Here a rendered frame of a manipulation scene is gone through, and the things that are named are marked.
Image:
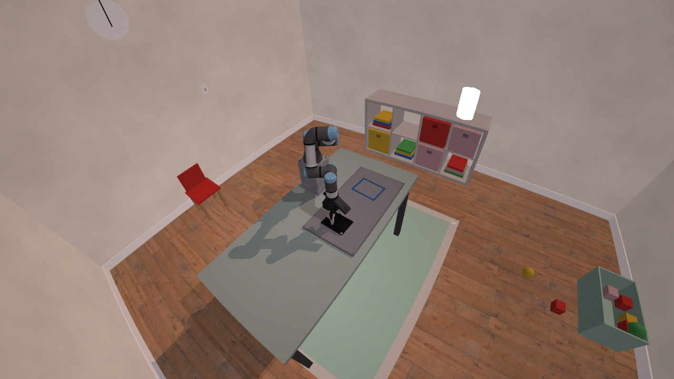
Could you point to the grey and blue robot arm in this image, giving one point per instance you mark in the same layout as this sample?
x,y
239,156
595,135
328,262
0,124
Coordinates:
x,y
322,136

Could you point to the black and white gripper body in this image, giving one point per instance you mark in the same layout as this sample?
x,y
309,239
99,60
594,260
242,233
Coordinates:
x,y
328,204

